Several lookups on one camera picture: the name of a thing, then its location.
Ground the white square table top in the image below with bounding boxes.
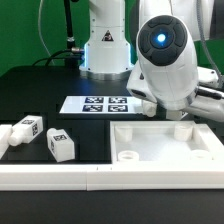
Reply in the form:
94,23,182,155
110,121,224,163

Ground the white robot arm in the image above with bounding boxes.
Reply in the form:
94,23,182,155
80,0,224,122

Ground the white marker tag sheet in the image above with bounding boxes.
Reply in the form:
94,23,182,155
60,96,143,114

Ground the white U-shaped fence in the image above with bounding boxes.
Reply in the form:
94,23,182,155
0,123,224,192

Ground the black cable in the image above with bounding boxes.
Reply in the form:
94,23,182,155
31,0,84,67

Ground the white cable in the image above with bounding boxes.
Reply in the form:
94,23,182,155
37,0,54,58

